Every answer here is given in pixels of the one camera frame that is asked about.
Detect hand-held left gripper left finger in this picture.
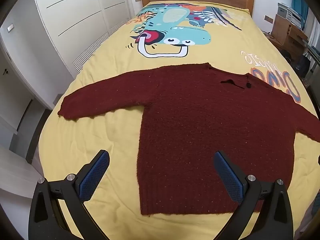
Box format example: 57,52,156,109
28,149,110,240

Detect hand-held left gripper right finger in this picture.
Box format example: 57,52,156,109
214,151,293,240

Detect maroon knit sweater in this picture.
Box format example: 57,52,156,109
57,62,320,217

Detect white side shelf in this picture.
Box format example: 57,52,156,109
0,144,42,200

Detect yellow printed blanket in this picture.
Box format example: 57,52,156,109
37,1,320,240

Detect white door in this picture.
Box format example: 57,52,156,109
0,44,48,133

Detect dark bag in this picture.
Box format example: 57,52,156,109
294,54,312,78

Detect wooden desk cabinet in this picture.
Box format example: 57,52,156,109
271,14,309,55

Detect white wardrobe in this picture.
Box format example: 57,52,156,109
32,0,141,73

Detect white printer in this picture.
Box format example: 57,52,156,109
287,6,306,28

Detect teal curtain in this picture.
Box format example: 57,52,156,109
291,0,310,32

